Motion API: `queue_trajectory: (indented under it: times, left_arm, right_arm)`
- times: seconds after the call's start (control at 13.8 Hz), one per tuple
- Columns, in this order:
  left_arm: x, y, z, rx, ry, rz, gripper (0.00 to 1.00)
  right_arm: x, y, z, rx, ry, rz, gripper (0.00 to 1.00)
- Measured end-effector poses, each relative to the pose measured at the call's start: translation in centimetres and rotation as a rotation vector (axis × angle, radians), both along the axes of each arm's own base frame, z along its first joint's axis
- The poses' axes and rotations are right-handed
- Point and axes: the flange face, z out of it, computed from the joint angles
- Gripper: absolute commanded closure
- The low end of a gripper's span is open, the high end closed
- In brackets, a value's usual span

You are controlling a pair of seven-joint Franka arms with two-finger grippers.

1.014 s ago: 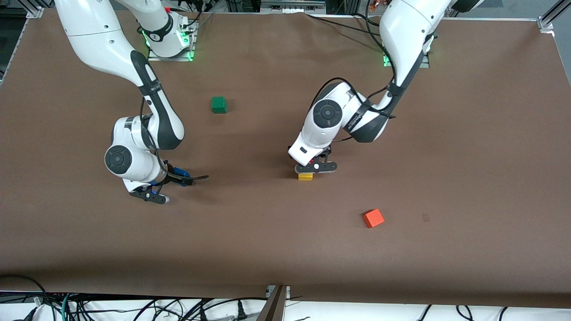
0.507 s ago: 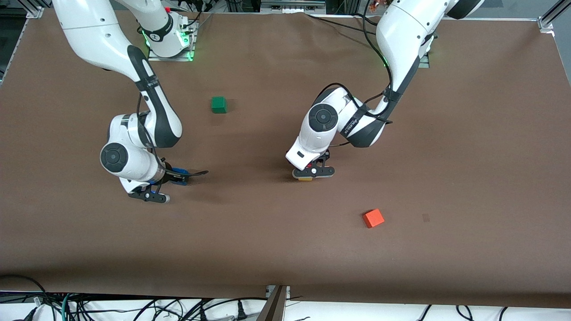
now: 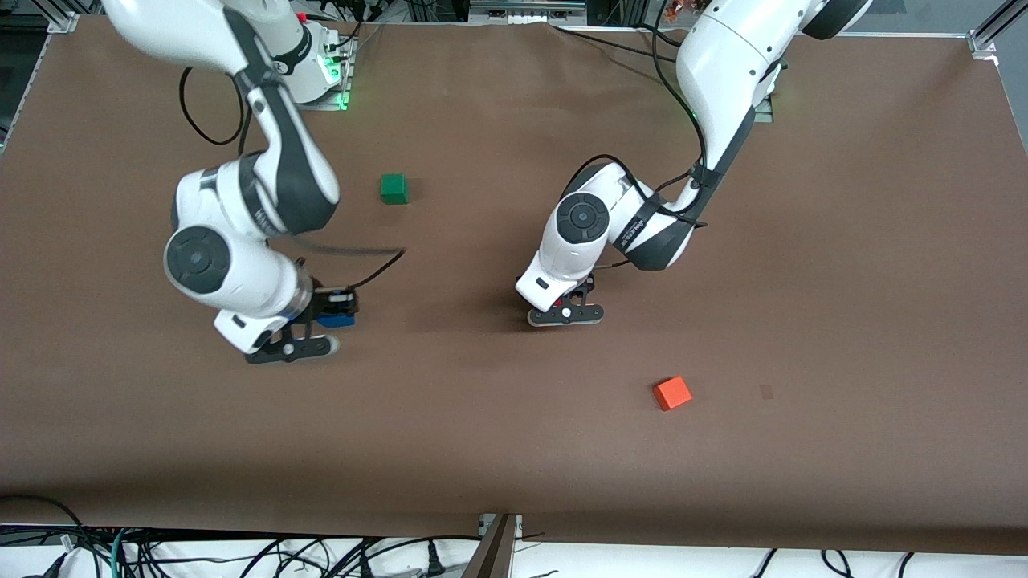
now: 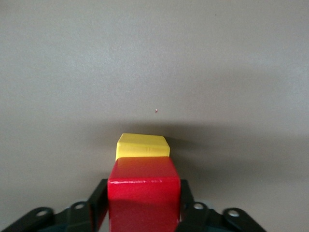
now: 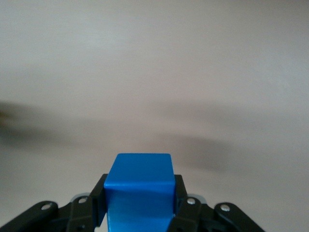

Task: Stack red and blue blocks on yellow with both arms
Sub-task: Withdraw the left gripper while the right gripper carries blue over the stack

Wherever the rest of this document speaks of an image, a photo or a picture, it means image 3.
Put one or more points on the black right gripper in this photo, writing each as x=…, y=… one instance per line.
x=328, y=302

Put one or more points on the black power plug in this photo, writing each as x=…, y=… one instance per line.
x=434, y=559

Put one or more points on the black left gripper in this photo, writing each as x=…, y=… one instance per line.
x=590, y=285

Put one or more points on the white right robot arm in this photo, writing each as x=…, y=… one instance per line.
x=241, y=201

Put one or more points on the brown table cover sheet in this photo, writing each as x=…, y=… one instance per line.
x=514, y=449

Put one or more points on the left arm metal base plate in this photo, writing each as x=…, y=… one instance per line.
x=764, y=111

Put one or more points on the aluminium frame profile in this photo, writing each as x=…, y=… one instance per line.
x=992, y=28
x=64, y=20

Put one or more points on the green cube block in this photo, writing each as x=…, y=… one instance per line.
x=393, y=189

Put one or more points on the grey metal rail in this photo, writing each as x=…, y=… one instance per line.
x=526, y=6

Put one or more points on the aluminium frame post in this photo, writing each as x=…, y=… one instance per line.
x=498, y=554

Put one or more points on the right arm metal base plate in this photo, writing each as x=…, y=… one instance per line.
x=331, y=100

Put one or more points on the blue cube block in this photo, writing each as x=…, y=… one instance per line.
x=336, y=321

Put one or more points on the orange block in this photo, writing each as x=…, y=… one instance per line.
x=672, y=393

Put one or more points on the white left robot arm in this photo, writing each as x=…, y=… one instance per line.
x=723, y=64

